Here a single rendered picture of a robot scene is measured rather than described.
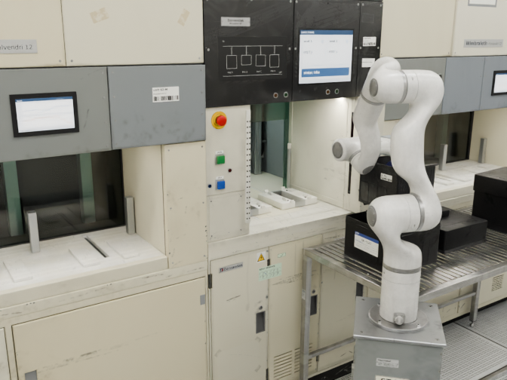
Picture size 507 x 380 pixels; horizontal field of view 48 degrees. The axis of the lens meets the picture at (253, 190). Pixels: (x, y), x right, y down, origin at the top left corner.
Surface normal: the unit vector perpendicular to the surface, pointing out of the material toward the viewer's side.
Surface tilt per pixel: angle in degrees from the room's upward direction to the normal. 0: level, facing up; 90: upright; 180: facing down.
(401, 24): 90
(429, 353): 90
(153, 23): 90
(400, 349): 90
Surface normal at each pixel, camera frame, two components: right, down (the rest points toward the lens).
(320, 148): -0.84, 0.15
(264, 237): 0.55, 0.22
